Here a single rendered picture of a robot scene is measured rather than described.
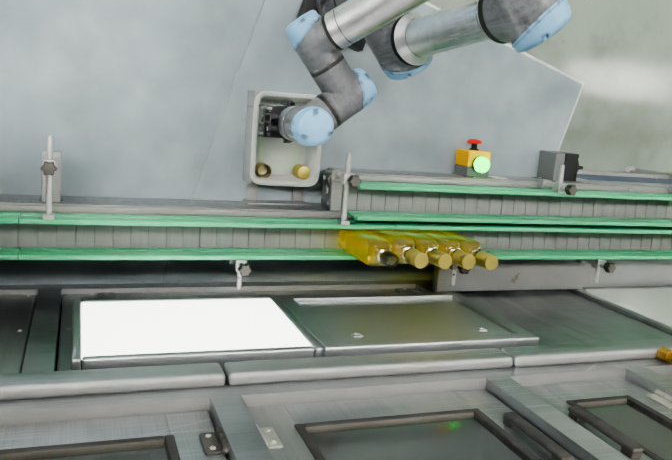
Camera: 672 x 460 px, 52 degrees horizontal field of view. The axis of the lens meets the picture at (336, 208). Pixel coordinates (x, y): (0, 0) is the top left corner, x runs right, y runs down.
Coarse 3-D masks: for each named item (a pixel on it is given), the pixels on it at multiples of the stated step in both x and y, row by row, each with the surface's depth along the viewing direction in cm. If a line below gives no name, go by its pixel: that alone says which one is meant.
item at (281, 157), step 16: (256, 96) 163; (272, 96) 164; (288, 96) 165; (304, 96) 166; (256, 112) 163; (256, 128) 164; (256, 144) 165; (272, 144) 173; (288, 144) 174; (256, 160) 172; (272, 160) 174; (288, 160) 175; (304, 160) 177; (256, 176) 170; (272, 176) 173; (288, 176) 175
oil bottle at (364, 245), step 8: (344, 232) 167; (352, 232) 163; (360, 232) 163; (368, 232) 164; (344, 240) 167; (352, 240) 162; (360, 240) 158; (368, 240) 155; (376, 240) 155; (384, 240) 156; (344, 248) 167; (352, 248) 162; (360, 248) 158; (368, 248) 153; (376, 248) 152; (384, 248) 153; (360, 256) 158; (368, 256) 154; (376, 256) 152; (368, 264) 154; (376, 264) 153; (384, 264) 153
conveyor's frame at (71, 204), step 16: (368, 176) 172; (384, 176) 173; (400, 176) 175; (416, 176) 176; (432, 176) 179; (448, 176) 183; (464, 176) 187; (496, 176) 195; (512, 176) 200; (640, 192) 202; (656, 192) 204; (0, 208) 144; (16, 208) 145; (32, 208) 146; (64, 208) 149; (80, 208) 150; (96, 208) 151; (112, 208) 152; (128, 208) 153; (144, 208) 154; (160, 208) 156; (176, 208) 157; (192, 208) 158; (208, 208) 160; (224, 208) 161; (240, 208) 162; (256, 208) 164; (272, 208) 166; (288, 208) 168; (304, 208) 170; (320, 208) 172; (112, 240) 153
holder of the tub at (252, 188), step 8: (248, 96) 170; (248, 104) 170; (248, 112) 170; (248, 120) 170; (248, 128) 169; (248, 136) 169; (248, 144) 169; (248, 152) 169; (248, 160) 168; (248, 168) 168; (248, 176) 168; (248, 184) 174; (256, 184) 175; (248, 192) 174; (256, 192) 175; (296, 192) 179; (248, 200) 173; (256, 200) 174; (264, 200) 176; (272, 200) 177; (280, 200) 178; (296, 200) 179
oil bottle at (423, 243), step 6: (408, 234) 164; (414, 234) 164; (420, 234) 165; (414, 240) 158; (420, 240) 158; (426, 240) 158; (432, 240) 159; (420, 246) 156; (426, 246) 156; (432, 246) 157; (438, 246) 158
